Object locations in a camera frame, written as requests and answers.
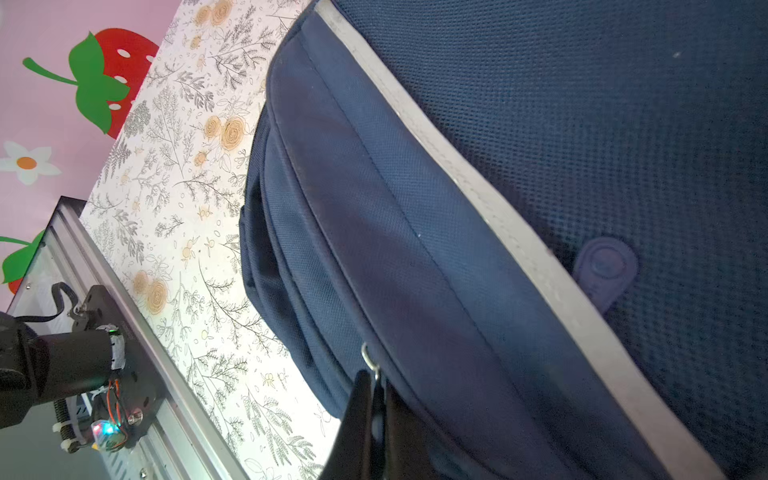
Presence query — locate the navy blue student backpack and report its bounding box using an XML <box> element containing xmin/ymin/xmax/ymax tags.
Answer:
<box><xmin>240</xmin><ymin>1</ymin><xmax>767</xmax><ymax>479</ymax></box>

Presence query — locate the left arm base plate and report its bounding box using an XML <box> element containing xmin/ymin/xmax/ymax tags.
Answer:
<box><xmin>53</xmin><ymin>285</ymin><xmax>167</xmax><ymax>453</ymax></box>

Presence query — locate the aluminium front rail frame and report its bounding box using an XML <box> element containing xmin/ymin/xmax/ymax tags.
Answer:
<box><xmin>1</xmin><ymin>197</ymin><xmax>246</xmax><ymax>479</ymax></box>

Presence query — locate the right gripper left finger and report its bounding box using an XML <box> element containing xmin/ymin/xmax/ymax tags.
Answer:
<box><xmin>318</xmin><ymin>370</ymin><xmax>373</xmax><ymax>480</ymax></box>

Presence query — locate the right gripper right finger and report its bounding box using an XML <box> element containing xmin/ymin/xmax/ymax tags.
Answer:
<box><xmin>384</xmin><ymin>383</ymin><xmax>439</xmax><ymax>480</ymax></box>

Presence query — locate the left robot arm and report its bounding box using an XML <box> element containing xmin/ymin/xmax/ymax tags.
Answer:
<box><xmin>1</xmin><ymin>313</ymin><xmax>126</xmax><ymax>428</ymax></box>

